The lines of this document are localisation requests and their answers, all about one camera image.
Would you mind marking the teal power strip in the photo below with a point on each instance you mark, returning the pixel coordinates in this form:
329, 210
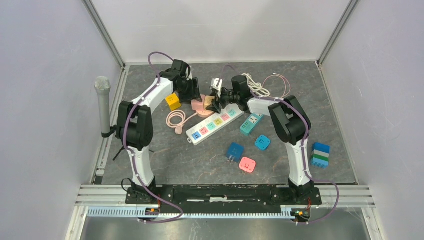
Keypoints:
250, 123

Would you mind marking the white multicolour power strip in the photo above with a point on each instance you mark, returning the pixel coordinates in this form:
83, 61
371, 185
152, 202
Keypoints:
212, 124

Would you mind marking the beige cube adapter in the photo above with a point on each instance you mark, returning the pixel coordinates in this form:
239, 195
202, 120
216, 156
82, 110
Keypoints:
208, 100

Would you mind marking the blue green block stack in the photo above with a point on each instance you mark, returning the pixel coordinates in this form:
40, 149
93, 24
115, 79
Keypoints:
320, 155

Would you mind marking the red-pink cube adapter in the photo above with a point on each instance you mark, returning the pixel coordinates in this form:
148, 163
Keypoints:
247, 165

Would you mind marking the grey microphone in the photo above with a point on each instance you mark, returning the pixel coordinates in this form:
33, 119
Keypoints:
103, 88

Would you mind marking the light blue cable duct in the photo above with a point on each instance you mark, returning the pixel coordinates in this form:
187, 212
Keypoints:
151, 213

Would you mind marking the light blue plug adapter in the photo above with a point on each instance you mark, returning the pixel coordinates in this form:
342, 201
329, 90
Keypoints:
262, 142

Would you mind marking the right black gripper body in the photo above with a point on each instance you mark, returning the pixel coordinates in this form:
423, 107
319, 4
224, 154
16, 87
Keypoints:
228, 96

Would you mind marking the dark blue cube adapter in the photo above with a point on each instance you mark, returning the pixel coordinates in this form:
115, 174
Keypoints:
234, 152

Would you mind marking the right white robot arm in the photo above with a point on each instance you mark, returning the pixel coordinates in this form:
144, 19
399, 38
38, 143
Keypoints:
289, 119

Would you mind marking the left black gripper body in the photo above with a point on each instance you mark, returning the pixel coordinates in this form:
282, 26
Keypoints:
189, 91

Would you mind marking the pink cube adapter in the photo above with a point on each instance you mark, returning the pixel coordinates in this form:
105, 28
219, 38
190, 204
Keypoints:
198, 105

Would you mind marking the pink round socket base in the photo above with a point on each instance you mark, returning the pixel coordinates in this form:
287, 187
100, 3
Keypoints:
204, 113

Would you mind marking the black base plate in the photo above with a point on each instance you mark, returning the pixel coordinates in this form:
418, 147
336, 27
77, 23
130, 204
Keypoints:
223, 199

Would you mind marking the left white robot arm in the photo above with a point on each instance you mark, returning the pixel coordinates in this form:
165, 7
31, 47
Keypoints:
134, 126

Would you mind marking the yellow cube adapter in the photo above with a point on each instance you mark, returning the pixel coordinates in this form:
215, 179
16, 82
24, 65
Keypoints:
173, 102

